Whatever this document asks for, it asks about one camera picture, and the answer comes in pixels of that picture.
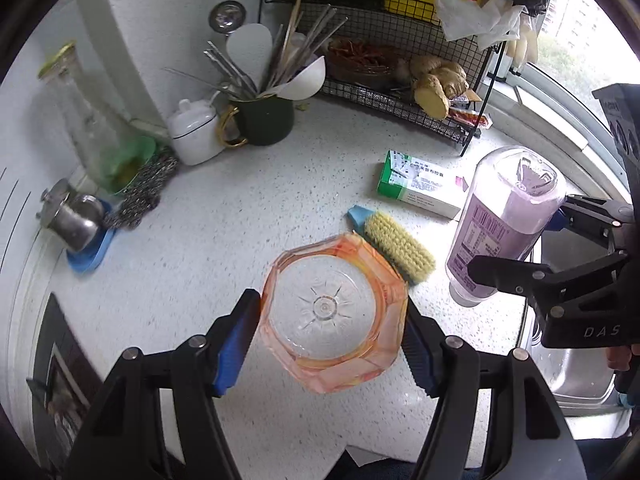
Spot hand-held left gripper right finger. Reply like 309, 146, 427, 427
400, 304, 588, 480

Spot knobbly ginger root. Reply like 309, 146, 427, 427
409, 54, 470, 98

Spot blue tray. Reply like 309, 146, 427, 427
66, 199, 115, 275

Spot cut ginger piece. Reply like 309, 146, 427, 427
412, 74, 451, 121

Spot red seasoning packets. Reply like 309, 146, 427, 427
447, 87, 492, 128

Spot steel wool scrubber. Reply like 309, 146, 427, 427
102, 147, 180, 231

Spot purple label plastic bottle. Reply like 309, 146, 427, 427
445, 146, 568, 308

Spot white medicine carton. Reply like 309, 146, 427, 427
376, 150, 468, 220

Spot person's right hand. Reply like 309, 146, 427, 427
606, 344, 640, 372

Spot bundle of steel cutlery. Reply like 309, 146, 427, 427
162, 40, 261, 103

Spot stainless steel sink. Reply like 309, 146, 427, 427
517, 230, 631, 418

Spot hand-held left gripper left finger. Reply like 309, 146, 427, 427
62, 289, 262, 480

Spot pale rubber gloves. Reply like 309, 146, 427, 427
502, 10, 540, 68

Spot white lidded jar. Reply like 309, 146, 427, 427
166, 99, 226, 166

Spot orange plastic cup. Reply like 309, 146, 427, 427
257, 232, 410, 395

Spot black gas stove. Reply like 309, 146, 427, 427
27, 292, 108, 461

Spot white window frame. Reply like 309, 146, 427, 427
492, 0, 640, 196

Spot white plastic bag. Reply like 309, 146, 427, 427
437, 0, 523, 51

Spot small steel pot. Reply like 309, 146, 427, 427
35, 177, 106, 253

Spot dark green mug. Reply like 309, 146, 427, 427
217, 92, 296, 148

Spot white rice paddle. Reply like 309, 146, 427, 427
226, 22, 273, 93

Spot bundle of chopsticks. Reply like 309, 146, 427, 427
260, 0, 351, 93

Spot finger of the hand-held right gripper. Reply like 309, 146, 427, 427
467, 252, 630, 307
550, 194, 637, 252

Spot glass carafe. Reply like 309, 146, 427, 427
37, 42, 158, 196

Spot white ladle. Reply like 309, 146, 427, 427
265, 55, 327, 101

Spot yellow bristle scrub brush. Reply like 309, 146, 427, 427
347, 205, 437, 286

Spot black wire rack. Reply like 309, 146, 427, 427
260, 0, 506, 157

